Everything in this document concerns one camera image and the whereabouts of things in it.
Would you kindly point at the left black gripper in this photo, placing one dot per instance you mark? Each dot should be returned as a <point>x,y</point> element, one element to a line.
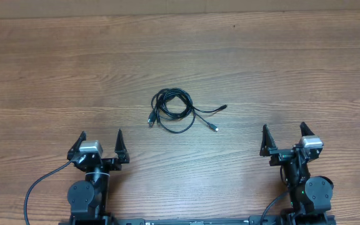
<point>114,164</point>

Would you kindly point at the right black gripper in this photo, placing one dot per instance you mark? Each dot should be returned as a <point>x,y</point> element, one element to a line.
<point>279,154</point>

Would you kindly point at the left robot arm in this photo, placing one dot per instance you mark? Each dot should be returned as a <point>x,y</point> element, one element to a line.
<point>88,197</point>

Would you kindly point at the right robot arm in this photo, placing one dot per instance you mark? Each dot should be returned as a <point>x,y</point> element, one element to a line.
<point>310,197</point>

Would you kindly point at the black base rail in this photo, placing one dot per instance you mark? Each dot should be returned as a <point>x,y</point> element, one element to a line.
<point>251,220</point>

